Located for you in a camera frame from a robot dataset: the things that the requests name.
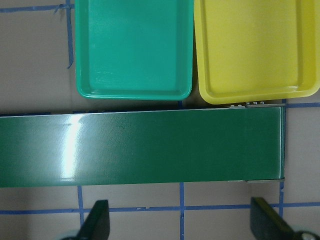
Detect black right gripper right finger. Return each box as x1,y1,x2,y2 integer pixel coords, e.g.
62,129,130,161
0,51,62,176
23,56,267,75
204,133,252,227
250,197,295,240

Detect green plastic tray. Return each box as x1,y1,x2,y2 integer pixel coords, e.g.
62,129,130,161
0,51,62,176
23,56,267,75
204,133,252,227
74,0,194,101

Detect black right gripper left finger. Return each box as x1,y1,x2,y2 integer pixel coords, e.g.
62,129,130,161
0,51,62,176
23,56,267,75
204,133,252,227
76,200,110,240

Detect yellow plastic tray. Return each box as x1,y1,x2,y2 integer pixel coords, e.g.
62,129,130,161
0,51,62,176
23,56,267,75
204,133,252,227
194,0,320,105

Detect green conveyor belt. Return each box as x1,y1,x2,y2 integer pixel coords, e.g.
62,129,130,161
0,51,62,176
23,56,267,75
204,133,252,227
0,105,286,188

